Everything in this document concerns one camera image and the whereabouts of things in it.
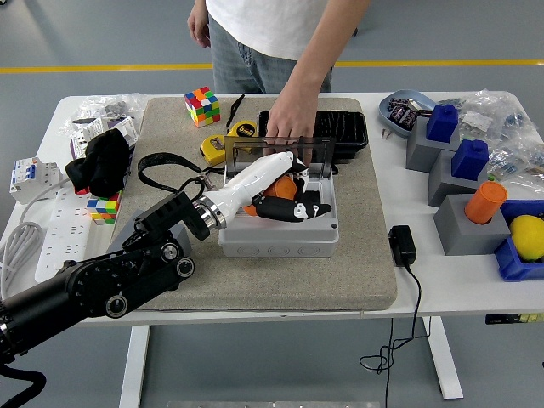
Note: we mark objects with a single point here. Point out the person's left hand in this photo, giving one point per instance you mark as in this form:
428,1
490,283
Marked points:
291,119

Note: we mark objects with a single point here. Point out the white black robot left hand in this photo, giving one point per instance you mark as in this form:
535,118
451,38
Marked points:
255,178

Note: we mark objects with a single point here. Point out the person's right hand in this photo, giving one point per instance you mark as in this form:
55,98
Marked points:
200,27

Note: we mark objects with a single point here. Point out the orange cylinder battery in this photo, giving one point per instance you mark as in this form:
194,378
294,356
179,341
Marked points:
484,204
282,189

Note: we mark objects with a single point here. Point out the smoked transparent box lid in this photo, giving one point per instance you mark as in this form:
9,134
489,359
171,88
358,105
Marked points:
329,157

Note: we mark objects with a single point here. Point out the grey electrical enclosure box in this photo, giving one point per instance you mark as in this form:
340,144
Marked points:
278,244

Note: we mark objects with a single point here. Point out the grey block with round hole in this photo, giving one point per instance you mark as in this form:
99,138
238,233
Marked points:
123,234

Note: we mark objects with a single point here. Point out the person's right forearm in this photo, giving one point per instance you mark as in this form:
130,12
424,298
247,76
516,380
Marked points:
200,4

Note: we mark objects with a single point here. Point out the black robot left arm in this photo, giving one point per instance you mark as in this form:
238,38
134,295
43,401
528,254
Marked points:
106,276

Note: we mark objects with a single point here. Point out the person's left forearm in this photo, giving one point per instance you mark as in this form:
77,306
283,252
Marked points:
314,64

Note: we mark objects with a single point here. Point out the yellow tape measure 5m label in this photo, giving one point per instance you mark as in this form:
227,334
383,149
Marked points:
244,129

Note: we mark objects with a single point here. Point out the yellow tape measure black label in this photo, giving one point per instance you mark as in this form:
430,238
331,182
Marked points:
210,151

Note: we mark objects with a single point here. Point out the black plastic tray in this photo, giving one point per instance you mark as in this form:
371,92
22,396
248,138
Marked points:
344,127

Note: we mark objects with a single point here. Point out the person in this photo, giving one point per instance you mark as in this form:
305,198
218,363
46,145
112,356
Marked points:
263,25

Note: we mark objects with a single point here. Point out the large colourful puzzle cube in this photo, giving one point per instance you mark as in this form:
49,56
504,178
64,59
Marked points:
203,107

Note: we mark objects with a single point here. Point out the small loose screws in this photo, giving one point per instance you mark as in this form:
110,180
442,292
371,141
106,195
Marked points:
386,134

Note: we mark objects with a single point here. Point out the grey-brown fabric mat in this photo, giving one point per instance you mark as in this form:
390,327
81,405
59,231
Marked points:
255,285

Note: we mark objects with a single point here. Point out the small dark purple packet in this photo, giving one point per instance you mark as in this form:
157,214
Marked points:
398,102

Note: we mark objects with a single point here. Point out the large dark purple packet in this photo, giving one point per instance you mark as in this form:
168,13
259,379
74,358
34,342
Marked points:
404,115

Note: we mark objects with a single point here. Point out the clear bag of screws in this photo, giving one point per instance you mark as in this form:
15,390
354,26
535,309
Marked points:
117,106

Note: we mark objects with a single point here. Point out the silver metal piece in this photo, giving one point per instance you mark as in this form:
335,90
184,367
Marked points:
414,104

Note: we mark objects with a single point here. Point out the white socket package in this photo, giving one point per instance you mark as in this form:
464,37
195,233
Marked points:
125,127

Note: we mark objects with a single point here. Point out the pale blue dish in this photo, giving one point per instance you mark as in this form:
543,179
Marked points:
418,95

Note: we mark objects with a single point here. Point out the grey block holder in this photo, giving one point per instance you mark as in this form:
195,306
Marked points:
444,183
463,238
421,153

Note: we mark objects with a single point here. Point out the blue block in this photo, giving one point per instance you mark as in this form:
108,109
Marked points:
442,125
469,161

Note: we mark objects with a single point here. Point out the black cloth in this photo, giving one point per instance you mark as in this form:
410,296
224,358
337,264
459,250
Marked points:
102,166

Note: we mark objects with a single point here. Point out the small colourful puzzle cube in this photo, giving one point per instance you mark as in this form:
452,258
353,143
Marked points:
104,210

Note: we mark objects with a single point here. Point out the black power adapter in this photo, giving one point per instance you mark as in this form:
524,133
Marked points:
402,246

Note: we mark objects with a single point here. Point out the clear bag of white parts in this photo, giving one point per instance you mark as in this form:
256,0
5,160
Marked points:
477,121

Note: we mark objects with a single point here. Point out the white power strip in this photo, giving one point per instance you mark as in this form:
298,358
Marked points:
64,238

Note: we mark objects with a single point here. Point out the clear bag of small parts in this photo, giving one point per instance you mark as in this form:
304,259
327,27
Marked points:
506,163
510,119

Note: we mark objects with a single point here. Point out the white table leg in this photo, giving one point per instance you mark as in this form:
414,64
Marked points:
134,365
444,361

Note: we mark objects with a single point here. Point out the blue storage bin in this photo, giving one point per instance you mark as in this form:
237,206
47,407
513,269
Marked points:
510,263

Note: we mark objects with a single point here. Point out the yellow lemon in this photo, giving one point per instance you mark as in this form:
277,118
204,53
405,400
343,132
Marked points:
529,236

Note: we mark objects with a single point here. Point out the black table control panel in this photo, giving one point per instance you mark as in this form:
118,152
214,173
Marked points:
497,319

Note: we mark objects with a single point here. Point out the white circuit breaker blue switch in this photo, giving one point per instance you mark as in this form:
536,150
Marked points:
30,178

